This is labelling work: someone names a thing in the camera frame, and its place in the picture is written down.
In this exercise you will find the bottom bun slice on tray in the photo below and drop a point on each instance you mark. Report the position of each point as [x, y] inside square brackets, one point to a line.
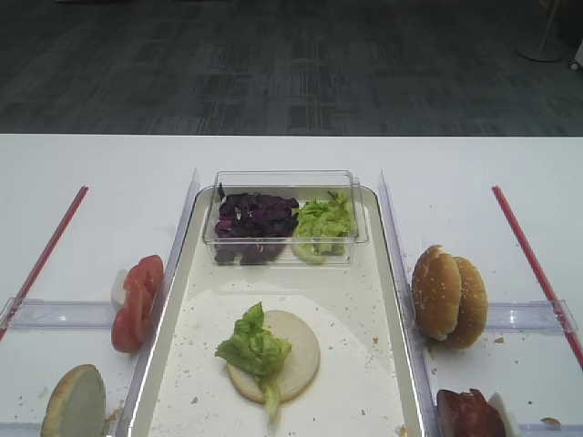
[300, 366]

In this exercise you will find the clear right divider wall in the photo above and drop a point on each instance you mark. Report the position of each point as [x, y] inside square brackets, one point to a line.
[423, 418]

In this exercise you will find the purple cabbage leaves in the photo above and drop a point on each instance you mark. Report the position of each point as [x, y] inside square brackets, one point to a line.
[253, 216]

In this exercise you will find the white metal tray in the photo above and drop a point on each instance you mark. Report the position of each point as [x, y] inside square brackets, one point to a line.
[363, 387]

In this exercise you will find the bun half lower left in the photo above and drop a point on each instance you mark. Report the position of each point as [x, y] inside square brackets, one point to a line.
[77, 405]

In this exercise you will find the rear tomato slice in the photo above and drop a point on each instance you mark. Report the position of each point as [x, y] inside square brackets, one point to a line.
[149, 272]

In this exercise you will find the green lettuce leaf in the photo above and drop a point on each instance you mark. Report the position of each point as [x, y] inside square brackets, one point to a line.
[255, 350]

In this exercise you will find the clear plastic salad box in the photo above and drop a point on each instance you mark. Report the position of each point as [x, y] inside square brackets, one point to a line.
[304, 185]

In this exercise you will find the dark red meat slices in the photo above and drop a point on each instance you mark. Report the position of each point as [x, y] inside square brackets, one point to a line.
[467, 414]

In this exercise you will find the clear lower left track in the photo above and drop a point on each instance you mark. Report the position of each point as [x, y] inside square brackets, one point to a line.
[20, 429]

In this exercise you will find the right red rail strip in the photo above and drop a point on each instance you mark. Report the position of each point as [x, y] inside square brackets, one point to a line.
[533, 264]

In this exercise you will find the right sesame bun top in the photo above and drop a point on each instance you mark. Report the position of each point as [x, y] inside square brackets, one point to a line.
[473, 307]

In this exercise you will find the clear upper right track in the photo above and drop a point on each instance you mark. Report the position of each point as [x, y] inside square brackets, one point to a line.
[551, 317]

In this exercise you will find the clear track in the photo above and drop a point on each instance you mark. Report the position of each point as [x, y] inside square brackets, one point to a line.
[35, 314]
[551, 317]
[20, 429]
[543, 429]

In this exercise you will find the clear lower right track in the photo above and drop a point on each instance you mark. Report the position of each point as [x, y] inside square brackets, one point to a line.
[543, 429]

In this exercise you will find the sesame bun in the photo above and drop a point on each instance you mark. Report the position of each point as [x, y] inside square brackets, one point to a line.
[473, 307]
[436, 289]

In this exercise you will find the red rail strip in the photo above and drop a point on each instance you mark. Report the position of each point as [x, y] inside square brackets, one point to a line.
[45, 259]
[533, 264]

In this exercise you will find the tomato slice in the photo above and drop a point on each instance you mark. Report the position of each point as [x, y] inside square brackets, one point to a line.
[132, 321]
[149, 272]

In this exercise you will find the front tomato slice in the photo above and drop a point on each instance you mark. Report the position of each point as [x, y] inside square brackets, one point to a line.
[132, 321]

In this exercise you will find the clear upper left track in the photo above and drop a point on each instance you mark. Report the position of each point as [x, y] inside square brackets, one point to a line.
[35, 314]

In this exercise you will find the left sesame bun top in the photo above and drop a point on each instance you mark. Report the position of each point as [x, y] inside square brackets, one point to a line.
[436, 289]

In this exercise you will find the white pusher block upper left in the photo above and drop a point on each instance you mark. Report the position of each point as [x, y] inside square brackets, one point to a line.
[118, 292]

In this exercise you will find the white pusher block lower right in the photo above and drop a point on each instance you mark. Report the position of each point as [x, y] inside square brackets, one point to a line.
[511, 426]

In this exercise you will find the white pusher block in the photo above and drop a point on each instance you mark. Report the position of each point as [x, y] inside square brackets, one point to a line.
[118, 292]
[511, 426]

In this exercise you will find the left red rail strip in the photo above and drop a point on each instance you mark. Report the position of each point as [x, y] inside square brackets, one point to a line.
[45, 259]

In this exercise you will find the green lettuce pile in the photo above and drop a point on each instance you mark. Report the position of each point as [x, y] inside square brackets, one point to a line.
[323, 219]

